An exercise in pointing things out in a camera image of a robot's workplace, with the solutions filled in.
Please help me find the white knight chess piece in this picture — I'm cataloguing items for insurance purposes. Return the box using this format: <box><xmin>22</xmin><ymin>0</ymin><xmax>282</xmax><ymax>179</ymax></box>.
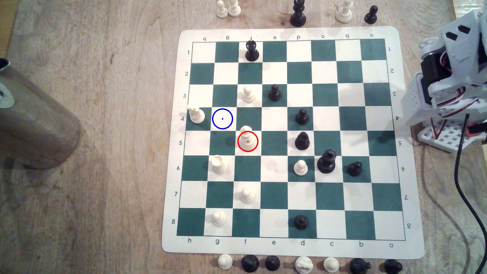
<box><xmin>295</xmin><ymin>256</ymin><xmax>314</xmax><ymax>274</ymax></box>

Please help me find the white rook chess piece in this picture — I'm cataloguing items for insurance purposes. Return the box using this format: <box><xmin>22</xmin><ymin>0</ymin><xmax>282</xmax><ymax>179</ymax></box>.
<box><xmin>210</xmin><ymin>155</ymin><xmax>229</xmax><ymax>175</ymax></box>

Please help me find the black bishop chess piece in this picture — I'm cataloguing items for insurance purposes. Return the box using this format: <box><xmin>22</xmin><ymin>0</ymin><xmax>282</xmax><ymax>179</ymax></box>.
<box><xmin>290</xmin><ymin>0</ymin><xmax>307</xmax><ymax>27</ymax></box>
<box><xmin>245</xmin><ymin>39</ymin><xmax>260</xmax><ymax>62</ymax></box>

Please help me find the green white chess board mat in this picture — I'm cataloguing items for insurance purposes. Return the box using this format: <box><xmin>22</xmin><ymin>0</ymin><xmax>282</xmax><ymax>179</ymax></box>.
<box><xmin>162</xmin><ymin>26</ymin><xmax>425</xmax><ymax>260</ymax></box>

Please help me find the brown metal cylinder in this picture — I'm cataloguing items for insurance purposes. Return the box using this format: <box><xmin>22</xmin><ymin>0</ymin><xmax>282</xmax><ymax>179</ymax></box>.
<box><xmin>0</xmin><ymin>57</ymin><xmax>81</xmax><ymax>170</ymax></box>

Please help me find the white pawn f5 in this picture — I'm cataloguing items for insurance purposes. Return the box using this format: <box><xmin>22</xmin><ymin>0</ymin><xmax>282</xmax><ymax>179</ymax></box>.
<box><xmin>240</xmin><ymin>125</ymin><xmax>256</xmax><ymax>152</ymax></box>

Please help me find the white queen chess piece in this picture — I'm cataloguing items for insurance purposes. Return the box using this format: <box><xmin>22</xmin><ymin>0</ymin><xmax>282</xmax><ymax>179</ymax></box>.
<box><xmin>336</xmin><ymin>0</ymin><xmax>353</xmax><ymax>23</ymax></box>

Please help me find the black rook chess piece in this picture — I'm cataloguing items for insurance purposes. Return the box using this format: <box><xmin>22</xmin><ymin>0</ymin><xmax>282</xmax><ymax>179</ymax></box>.
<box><xmin>241</xmin><ymin>254</ymin><xmax>260</xmax><ymax>273</ymax></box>

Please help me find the white grid robot base plate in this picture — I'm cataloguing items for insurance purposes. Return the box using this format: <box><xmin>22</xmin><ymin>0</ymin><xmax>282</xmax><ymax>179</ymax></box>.
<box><xmin>417</xmin><ymin>118</ymin><xmax>487</xmax><ymax>153</ymax></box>

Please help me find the black cable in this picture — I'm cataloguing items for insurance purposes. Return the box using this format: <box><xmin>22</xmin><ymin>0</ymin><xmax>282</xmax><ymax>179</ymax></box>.
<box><xmin>455</xmin><ymin>113</ymin><xmax>487</xmax><ymax>248</ymax></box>

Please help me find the orange black clamp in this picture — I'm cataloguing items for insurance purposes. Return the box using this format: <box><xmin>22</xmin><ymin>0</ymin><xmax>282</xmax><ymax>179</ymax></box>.
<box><xmin>465</xmin><ymin>123</ymin><xmax>487</xmax><ymax>138</ymax></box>

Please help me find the black knight chess piece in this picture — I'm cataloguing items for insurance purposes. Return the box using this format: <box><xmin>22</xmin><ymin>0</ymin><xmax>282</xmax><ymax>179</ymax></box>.
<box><xmin>349</xmin><ymin>258</ymin><xmax>371</xmax><ymax>274</ymax></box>
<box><xmin>384</xmin><ymin>259</ymin><xmax>403</xmax><ymax>274</ymax></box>

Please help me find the black queen chess piece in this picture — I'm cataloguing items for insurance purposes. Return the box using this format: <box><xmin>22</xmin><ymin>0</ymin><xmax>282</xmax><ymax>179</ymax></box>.
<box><xmin>317</xmin><ymin>149</ymin><xmax>337</xmax><ymax>174</ymax></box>

